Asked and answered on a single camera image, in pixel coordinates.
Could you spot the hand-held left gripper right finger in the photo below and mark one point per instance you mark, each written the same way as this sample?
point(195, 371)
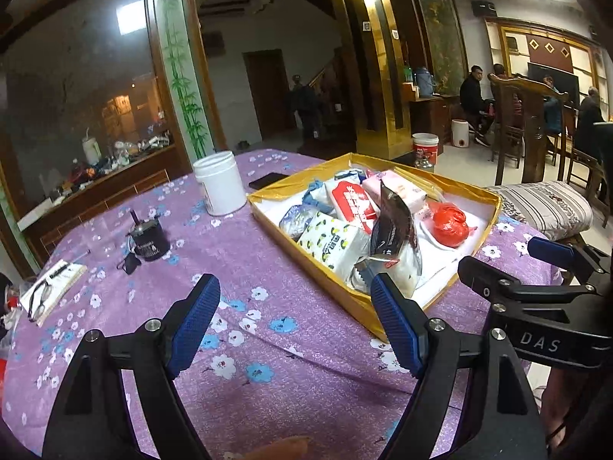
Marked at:
point(395, 326)

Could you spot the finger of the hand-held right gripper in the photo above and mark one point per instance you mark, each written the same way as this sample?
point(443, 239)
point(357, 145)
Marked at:
point(479, 273)
point(550, 248)

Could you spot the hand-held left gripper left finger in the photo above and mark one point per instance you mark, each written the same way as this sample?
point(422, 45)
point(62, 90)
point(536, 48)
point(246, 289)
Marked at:
point(194, 316)

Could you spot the yellow cardboard box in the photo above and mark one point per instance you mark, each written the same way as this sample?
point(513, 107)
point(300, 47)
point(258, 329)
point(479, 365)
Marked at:
point(335, 292)

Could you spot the black wipes packet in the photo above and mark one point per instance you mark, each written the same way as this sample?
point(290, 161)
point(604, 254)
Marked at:
point(392, 230)

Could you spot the floral print tissue pack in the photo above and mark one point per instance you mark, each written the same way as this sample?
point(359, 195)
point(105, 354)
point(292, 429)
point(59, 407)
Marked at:
point(330, 244)

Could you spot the pink tissue pack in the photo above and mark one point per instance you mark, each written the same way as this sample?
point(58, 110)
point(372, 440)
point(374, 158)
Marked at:
point(407, 191)

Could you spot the white red wipes packet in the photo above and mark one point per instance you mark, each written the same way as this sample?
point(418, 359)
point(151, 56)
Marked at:
point(354, 203)

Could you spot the plastic wrap ball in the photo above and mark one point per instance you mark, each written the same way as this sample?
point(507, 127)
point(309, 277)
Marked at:
point(299, 220)

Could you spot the person's right forearm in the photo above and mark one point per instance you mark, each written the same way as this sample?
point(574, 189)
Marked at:
point(584, 412)

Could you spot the person's left hand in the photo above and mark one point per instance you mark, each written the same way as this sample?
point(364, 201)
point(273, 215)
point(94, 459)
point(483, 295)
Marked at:
point(277, 450)

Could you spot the striped cushion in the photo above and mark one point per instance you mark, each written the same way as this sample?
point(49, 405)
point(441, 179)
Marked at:
point(541, 206)

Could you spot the red plastic bag ball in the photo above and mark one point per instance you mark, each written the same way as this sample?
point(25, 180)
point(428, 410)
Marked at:
point(448, 225)

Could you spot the wooden chair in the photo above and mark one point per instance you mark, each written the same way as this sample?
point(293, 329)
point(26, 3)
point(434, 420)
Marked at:
point(527, 129)
point(589, 177)

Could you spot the black cylindrical device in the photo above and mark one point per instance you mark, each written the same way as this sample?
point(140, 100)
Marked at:
point(151, 244)

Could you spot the purple floral tablecloth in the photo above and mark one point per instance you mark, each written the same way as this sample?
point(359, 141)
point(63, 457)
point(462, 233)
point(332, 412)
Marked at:
point(287, 393)

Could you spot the lined paper notebook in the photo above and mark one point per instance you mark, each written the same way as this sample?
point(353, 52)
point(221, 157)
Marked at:
point(67, 280)

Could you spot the white plastic jar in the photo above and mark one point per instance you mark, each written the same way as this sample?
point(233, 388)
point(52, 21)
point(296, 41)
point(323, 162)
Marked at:
point(220, 187)

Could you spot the red white bucket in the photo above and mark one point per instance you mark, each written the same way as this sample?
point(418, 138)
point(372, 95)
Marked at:
point(425, 151)

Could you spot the white round bin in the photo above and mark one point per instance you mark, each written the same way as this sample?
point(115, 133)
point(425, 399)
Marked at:
point(461, 134)

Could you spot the black pen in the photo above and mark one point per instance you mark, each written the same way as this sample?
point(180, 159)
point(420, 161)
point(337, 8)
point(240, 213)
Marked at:
point(60, 270)

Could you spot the dark framed eyeglasses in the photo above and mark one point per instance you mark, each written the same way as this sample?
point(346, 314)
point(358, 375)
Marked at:
point(48, 292)

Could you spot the wooden counter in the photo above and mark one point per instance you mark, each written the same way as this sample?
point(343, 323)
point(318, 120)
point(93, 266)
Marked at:
point(96, 201)

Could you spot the black phone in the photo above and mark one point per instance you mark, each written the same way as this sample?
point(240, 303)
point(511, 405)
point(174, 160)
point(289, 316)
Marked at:
point(268, 181)

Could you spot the blue sock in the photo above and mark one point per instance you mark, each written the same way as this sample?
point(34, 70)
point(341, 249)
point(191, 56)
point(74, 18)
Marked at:
point(313, 191)

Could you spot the brown side cabinet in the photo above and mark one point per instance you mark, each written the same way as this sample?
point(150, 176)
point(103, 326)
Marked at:
point(433, 117)

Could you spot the black television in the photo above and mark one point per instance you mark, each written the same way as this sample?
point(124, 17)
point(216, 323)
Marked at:
point(565, 81)

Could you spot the counter clutter pile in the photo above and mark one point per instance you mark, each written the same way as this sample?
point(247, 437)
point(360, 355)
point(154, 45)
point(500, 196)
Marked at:
point(119, 158)

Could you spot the white jug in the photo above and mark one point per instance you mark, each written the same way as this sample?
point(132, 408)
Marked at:
point(92, 148)

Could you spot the blue thermos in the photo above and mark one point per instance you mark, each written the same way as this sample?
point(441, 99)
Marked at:
point(424, 81)

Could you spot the brown wooden door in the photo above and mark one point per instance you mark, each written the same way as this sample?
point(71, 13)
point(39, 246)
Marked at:
point(266, 96)

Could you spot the bamboo painted pillar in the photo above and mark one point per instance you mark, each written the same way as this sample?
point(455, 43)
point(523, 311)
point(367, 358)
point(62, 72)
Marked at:
point(182, 81)

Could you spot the black speaker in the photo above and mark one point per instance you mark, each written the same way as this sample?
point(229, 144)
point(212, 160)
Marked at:
point(483, 7)

